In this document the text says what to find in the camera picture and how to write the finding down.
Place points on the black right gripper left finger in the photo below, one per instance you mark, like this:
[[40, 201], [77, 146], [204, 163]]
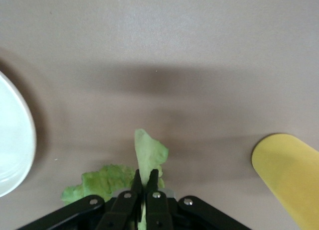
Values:
[[122, 210]]

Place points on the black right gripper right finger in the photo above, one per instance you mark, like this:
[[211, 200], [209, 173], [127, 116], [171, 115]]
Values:
[[159, 212]]

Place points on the green lettuce leaf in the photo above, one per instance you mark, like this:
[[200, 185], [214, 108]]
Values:
[[147, 152]]

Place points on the yellow squeeze bottle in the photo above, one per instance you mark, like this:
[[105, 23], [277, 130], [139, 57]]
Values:
[[291, 170]]

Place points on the beige plate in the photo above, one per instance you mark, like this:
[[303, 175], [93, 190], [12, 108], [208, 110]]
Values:
[[12, 140]]

